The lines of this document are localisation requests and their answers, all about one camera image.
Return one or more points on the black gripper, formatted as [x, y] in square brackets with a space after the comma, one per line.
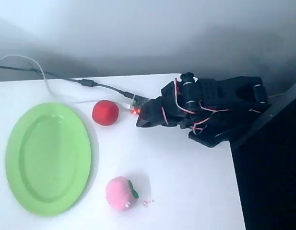
[150, 112]

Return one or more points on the pink plush peach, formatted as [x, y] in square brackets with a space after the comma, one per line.
[119, 195]

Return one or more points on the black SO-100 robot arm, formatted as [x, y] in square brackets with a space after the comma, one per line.
[210, 95]

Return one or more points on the green oval plastic plate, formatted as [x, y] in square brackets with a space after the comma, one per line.
[49, 158]

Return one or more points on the green controller circuit board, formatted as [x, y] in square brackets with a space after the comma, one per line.
[138, 103]

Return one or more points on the red round plush fruit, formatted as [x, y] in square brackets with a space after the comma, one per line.
[105, 112]

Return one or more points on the small red crumbs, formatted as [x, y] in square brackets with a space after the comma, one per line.
[147, 203]

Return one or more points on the dark furniture beside table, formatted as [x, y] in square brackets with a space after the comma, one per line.
[270, 179]

